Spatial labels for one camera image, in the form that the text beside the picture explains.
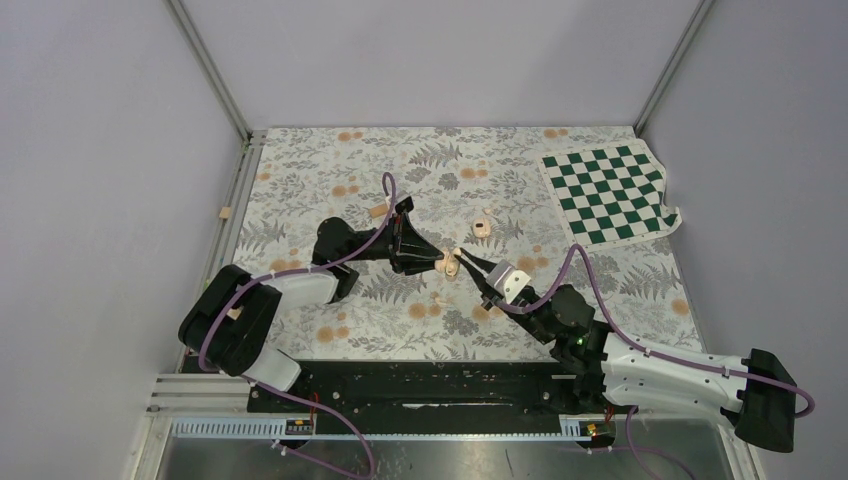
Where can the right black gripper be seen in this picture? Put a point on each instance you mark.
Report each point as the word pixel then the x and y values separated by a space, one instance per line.
pixel 488 290

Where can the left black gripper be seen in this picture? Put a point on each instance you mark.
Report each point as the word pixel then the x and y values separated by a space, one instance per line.
pixel 409 249

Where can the beige earbud charging case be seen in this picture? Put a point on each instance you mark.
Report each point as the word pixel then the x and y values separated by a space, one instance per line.
pixel 447 265

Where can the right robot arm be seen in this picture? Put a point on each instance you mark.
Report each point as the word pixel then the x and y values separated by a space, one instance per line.
pixel 754 395

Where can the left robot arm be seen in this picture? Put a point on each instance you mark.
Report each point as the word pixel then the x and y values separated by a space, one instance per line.
pixel 228 325

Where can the beige square case with earbud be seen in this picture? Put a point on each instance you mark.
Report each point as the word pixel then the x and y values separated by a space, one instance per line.
pixel 481 228

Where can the small cork cylinder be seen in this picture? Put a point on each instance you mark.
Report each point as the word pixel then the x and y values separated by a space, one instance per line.
pixel 378 211

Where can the floral patterned table mat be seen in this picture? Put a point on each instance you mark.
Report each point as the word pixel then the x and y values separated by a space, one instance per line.
pixel 454 175

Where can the green white checkerboard sheet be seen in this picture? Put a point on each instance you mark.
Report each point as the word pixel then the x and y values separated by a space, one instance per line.
pixel 609 195

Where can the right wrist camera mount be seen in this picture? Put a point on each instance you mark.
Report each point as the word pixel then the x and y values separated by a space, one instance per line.
pixel 507 280

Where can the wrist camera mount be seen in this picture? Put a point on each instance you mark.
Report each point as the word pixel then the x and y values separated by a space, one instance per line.
pixel 403 204
pixel 507 280

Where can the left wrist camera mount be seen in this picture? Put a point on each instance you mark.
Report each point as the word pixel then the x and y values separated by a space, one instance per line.
pixel 403 204

